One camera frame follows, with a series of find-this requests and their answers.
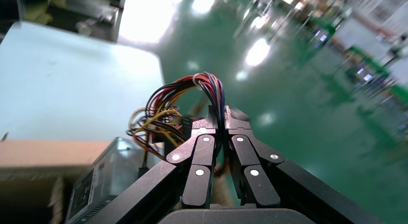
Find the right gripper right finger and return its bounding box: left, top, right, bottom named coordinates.
left=223, top=104, right=285, bottom=208

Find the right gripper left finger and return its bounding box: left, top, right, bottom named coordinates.
left=166, top=104, right=219, bottom=208

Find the power supply with coloured wires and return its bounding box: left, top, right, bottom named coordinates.
left=65, top=72, right=227, bottom=224

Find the cardboard box with dividers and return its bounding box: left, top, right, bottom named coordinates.
left=0, top=139, right=113, bottom=224

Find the white tube frame rack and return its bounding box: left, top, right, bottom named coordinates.
left=0, top=0, right=128, bottom=43

